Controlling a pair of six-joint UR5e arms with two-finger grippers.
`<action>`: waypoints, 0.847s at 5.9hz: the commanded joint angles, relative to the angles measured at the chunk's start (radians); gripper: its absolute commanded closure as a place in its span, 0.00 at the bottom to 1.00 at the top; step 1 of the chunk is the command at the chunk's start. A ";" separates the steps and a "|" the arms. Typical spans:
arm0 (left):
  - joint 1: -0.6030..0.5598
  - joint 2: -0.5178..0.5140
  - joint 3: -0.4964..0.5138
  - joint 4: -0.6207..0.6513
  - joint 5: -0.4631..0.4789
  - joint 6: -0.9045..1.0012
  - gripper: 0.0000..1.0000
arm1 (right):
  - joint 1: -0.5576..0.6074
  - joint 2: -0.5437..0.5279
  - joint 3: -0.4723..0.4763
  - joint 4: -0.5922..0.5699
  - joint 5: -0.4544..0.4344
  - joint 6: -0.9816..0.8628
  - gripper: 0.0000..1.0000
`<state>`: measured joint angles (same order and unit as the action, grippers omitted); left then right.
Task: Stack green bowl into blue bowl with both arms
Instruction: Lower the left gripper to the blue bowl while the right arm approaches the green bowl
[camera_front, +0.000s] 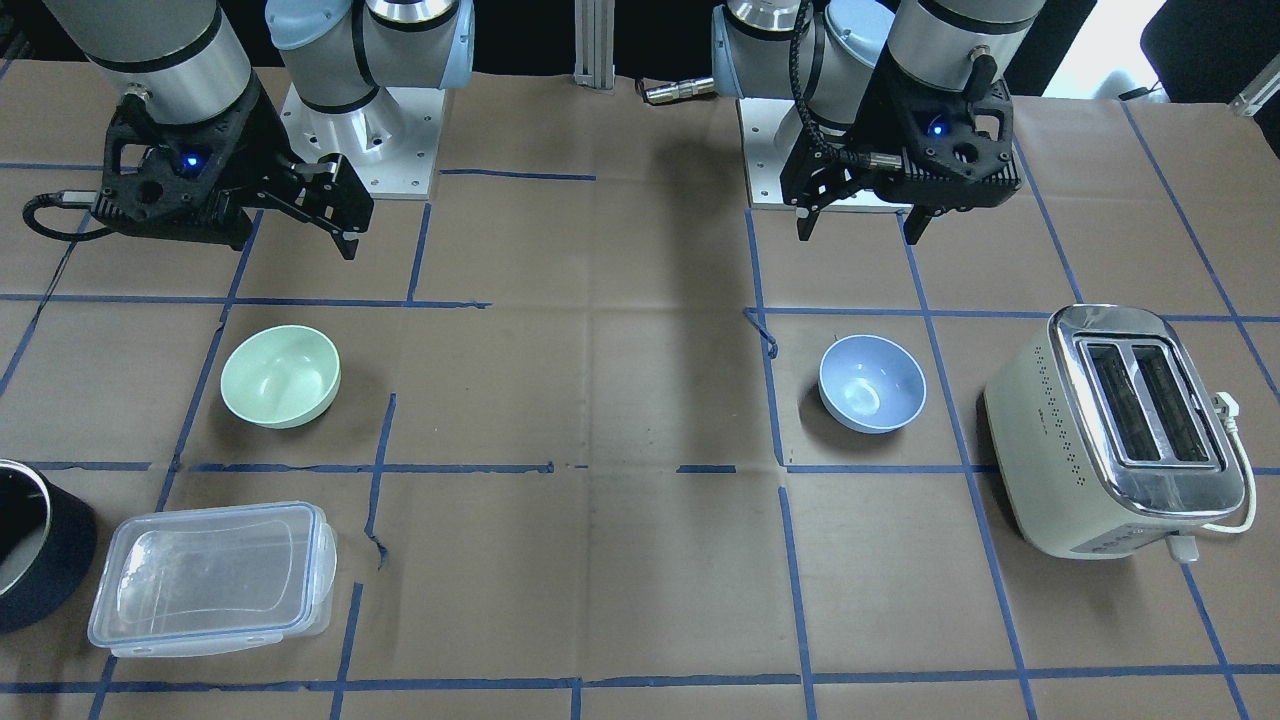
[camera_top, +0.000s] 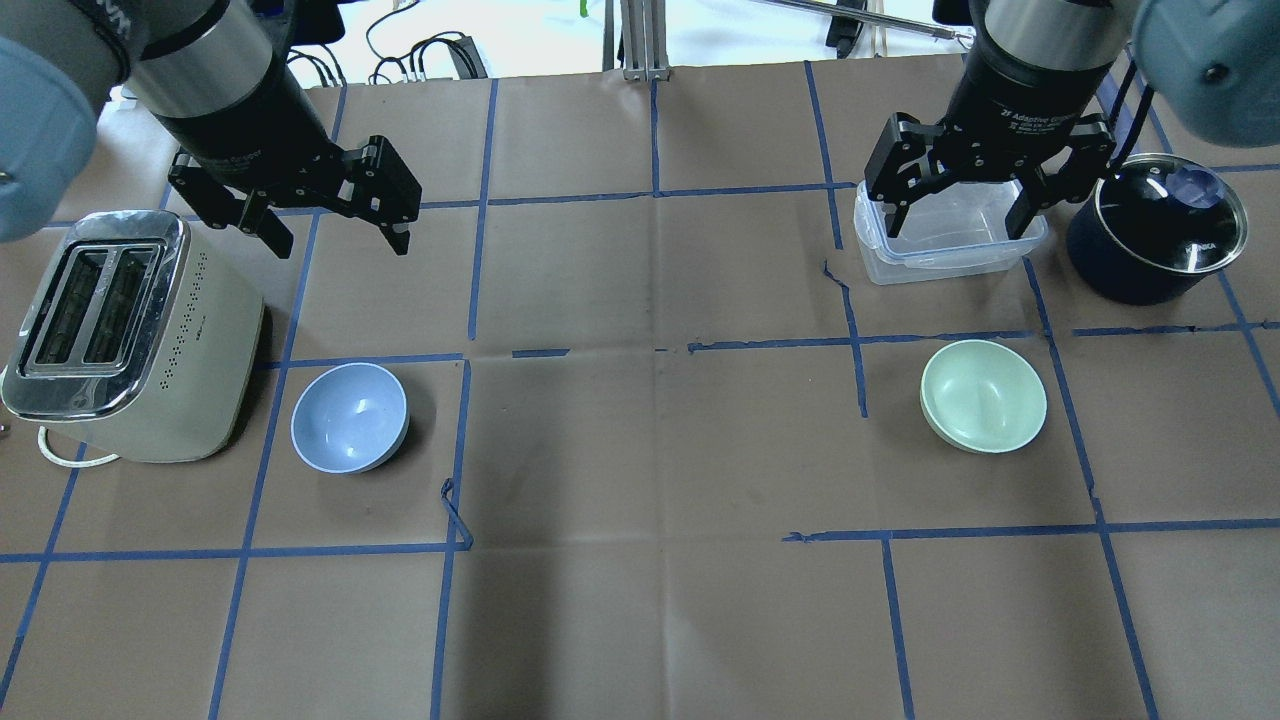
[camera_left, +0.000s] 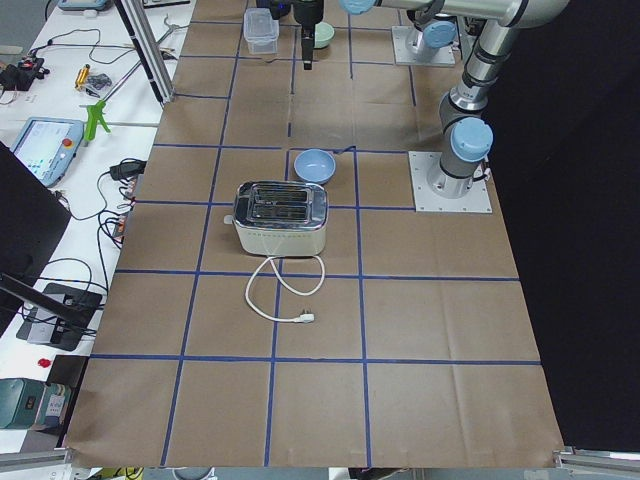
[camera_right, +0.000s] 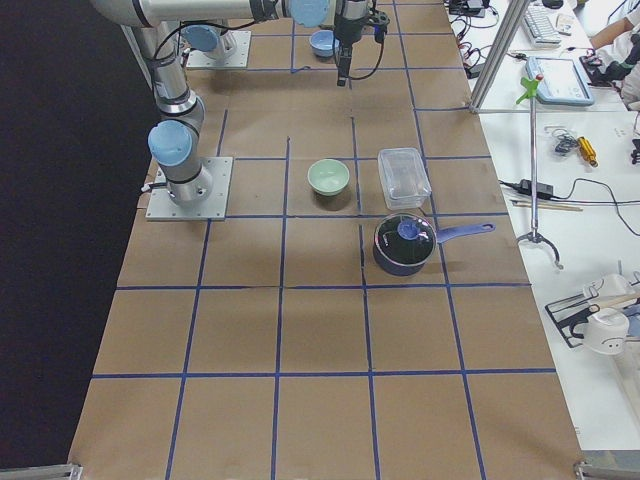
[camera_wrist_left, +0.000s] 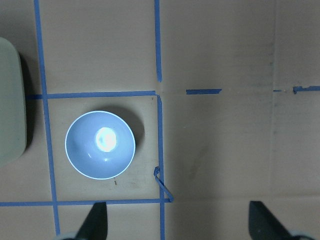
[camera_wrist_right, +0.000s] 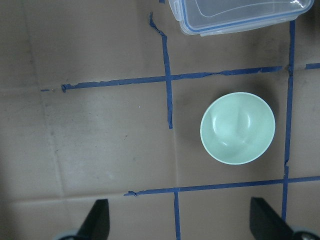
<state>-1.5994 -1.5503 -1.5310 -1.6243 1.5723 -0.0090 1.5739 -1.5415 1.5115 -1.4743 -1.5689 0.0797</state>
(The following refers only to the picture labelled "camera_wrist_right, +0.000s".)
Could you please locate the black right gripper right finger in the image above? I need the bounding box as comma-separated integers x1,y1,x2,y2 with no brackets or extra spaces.
250,197,297,240

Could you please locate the clear plastic lidded container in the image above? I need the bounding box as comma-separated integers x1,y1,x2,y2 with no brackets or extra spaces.
169,0,314,37

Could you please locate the green bowl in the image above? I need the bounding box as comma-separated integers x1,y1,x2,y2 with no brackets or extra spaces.
199,92,276,165

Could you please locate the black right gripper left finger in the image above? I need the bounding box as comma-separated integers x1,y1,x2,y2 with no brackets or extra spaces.
75,199,110,240

